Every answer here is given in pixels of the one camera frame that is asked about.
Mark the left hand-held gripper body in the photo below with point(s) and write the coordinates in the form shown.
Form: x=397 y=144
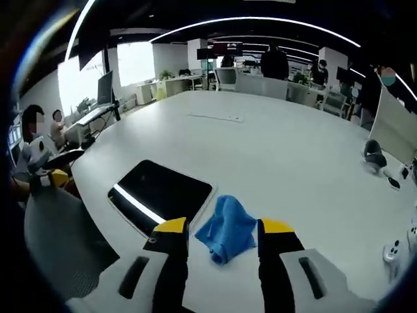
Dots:
x=37 y=159

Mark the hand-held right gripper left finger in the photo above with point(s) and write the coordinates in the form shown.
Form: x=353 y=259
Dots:
x=146 y=283

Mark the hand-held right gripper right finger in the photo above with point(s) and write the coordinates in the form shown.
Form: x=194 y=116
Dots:
x=293 y=283

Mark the blue cleaning cloth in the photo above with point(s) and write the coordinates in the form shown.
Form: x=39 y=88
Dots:
x=228 y=225

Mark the black chair seat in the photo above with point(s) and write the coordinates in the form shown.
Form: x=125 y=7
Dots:
x=63 y=158

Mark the grey mesh office chair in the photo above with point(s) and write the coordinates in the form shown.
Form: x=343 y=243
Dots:
x=65 y=234

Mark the white side desk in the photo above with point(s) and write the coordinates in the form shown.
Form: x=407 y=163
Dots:
x=94 y=115

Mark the dark computer monitor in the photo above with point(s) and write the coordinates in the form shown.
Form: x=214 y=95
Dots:
x=105 y=88

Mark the white controller black buttons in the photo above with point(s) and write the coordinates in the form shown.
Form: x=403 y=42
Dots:
x=395 y=251
x=413 y=229

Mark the dark hanging screen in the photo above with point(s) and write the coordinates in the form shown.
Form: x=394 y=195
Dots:
x=91 y=52

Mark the white low cabinet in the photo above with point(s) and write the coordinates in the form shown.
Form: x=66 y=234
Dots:
x=169 y=88

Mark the small black flat device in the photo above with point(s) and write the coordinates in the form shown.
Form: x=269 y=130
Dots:
x=393 y=183

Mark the green potted plant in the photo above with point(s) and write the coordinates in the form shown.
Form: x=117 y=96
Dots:
x=165 y=75

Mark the grey black headphones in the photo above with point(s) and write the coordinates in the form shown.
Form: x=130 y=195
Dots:
x=374 y=156

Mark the white office chair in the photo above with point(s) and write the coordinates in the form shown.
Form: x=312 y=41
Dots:
x=225 y=80
x=335 y=102

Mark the white partition board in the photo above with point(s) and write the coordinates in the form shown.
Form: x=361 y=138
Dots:
x=394 y=127

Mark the curved ceiling light strip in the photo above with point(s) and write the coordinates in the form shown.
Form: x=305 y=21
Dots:
x=254 y=19

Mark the red wall screen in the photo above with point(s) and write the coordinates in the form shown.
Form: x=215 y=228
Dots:
x=228 y=48

